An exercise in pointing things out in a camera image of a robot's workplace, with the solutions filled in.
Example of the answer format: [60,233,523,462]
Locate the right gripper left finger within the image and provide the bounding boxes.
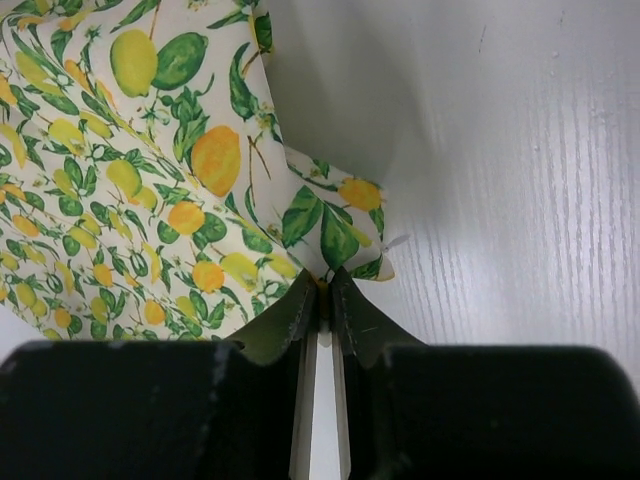
[1,273,316,479]

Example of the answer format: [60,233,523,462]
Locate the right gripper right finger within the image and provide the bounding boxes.
[330,271,639,479]

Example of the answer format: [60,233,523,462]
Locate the lemon print cloth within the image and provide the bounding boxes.
[1,1,394,340]

